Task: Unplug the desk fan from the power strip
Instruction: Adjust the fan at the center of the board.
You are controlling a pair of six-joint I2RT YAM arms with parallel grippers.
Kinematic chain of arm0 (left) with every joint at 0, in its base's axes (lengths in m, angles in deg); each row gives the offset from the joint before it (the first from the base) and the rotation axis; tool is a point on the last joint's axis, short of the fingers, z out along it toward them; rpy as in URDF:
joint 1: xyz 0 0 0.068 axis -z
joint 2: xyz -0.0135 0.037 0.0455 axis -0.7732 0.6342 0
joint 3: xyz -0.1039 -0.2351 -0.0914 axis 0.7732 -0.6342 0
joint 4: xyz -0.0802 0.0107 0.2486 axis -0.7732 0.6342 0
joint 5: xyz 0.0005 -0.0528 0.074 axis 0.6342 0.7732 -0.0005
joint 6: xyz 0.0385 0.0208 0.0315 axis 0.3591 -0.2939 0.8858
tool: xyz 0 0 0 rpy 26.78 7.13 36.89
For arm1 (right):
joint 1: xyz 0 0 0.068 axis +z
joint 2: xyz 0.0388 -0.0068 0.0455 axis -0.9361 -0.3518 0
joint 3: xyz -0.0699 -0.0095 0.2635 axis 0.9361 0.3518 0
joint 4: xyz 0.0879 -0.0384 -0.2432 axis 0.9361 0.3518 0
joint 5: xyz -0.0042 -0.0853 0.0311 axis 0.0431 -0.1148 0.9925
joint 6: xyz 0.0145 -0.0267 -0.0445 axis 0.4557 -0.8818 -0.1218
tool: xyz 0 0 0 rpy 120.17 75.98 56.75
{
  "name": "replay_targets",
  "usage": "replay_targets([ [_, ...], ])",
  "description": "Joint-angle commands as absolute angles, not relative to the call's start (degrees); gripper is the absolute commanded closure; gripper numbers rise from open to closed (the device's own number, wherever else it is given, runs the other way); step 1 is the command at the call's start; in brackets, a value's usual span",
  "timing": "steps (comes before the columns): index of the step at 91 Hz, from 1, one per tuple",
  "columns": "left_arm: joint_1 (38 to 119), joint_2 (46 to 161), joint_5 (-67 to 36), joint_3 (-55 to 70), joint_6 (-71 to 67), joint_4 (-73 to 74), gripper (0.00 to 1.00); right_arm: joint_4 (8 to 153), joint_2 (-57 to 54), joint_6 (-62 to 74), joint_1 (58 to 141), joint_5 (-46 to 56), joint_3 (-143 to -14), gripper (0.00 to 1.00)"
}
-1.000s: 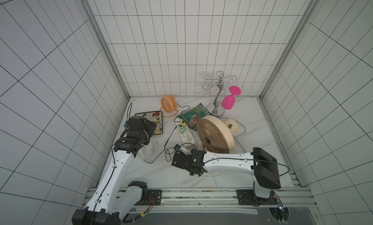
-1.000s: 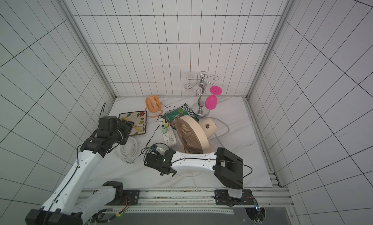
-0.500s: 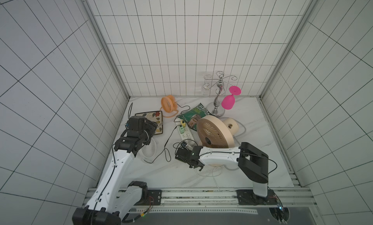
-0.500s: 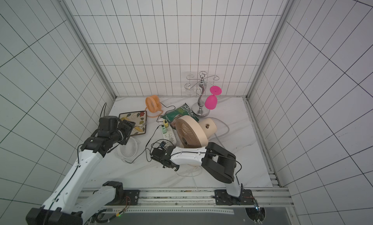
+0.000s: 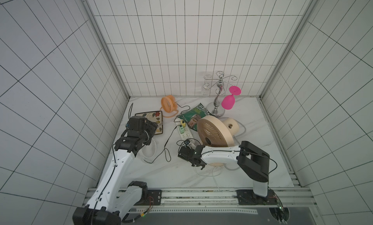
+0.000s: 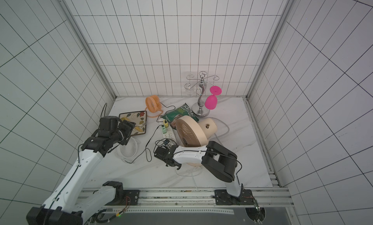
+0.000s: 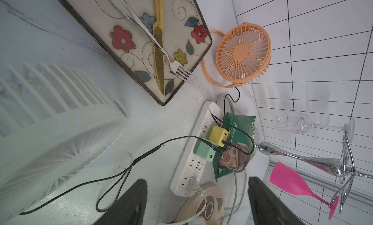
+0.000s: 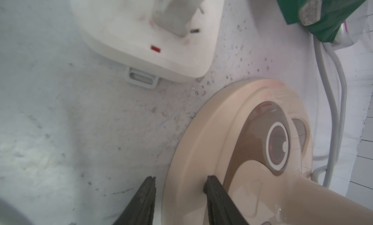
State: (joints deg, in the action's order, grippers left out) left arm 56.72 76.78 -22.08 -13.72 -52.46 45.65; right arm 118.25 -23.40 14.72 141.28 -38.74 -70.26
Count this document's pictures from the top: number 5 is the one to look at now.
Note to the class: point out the white power strip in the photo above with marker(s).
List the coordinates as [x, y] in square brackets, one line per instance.
[187, 136]

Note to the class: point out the silver glass holder stand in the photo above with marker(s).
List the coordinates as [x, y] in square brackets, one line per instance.
[220, 82]

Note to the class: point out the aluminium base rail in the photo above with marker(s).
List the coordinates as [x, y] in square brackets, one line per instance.
[200, 200]

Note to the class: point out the small orange desk fan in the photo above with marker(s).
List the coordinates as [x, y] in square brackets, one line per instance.
[170, 106]

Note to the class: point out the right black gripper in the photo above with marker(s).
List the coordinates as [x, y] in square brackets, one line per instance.
[186, 152]

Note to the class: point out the large beige desk fan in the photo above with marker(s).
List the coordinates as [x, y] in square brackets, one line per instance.
[218, 146]

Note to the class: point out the pink plastic wine glass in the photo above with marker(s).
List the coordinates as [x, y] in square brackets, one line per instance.
[229, 101]

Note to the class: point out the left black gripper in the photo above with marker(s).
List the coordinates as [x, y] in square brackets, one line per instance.
[152, 127]

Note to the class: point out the green usb charger plug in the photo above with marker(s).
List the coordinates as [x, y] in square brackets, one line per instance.
[181, 129]

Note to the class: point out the green chip bag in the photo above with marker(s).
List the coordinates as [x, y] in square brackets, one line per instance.
[192, 116]

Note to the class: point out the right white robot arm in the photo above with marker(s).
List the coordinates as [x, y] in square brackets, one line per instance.
[252, 160]

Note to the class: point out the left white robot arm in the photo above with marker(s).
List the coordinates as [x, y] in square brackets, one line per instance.
[116, 172]

